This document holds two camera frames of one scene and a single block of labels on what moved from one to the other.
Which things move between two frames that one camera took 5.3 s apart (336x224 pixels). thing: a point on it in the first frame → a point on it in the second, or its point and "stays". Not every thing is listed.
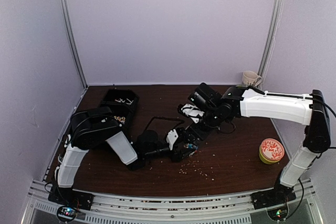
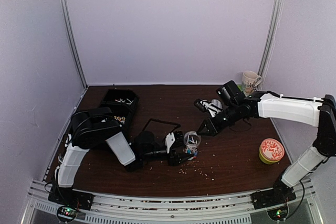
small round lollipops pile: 120,100 stays
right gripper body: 200,132 → 222,124
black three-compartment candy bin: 123,103 stays
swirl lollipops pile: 122,119 stays
